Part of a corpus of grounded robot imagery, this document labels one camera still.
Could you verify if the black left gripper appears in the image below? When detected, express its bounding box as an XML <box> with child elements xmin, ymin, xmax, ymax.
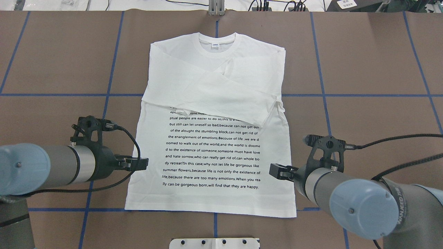
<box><xmin>91</xmin><ymin>145</ymin><xmax>149</xmax><ymax>181</ymax></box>

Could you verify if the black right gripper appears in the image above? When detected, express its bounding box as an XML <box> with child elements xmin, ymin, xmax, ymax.
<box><xmin>269</xmin><ymin>163</ymin><xmax>319</xmax><ymax>204</ymax></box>

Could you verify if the white long-sleeve printed shirt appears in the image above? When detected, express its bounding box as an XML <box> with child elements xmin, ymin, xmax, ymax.
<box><xmin>124</xmin><ymin>33</ymin><xmax>297</xmax><ymax>218</ymax></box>

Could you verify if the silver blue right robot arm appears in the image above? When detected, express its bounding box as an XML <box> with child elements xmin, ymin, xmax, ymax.
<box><xmin>269</xmin><ymin>164</ymin><xmax>443</xmax><ymax>249</ymax></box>

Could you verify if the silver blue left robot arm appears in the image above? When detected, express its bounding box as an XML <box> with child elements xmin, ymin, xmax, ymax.
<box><xmin>0</xmin><ymin>143</ymin><xmax>148</xmax><ymax>249</ymax></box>

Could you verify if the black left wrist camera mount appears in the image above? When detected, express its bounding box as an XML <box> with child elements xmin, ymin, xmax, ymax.
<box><xmin>70</xmin><ymin>116</ymin><xmax>118</xmax><ymax>147</ymax></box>

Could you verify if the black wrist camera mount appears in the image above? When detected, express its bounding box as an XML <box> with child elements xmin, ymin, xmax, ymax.
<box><xmin>303</xmin><ymin>135</ymin><xmax>356</xmax><ymax>175</ymax></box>
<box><xmin>70</xmin><ymin>116</ymin><xmax>118</xmax><ymax>147</ymax></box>

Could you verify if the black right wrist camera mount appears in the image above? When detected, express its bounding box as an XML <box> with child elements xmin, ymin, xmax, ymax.
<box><xmin>303</xmin><ymin>135</ymin><xmax>356</xmax><ymax>175</ymax></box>

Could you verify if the aluminium frame post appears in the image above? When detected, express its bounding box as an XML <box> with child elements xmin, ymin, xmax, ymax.
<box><xmin>208</xmin><ymin>0</ymin><xmax>226</xmax><ymax>16</ymax></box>

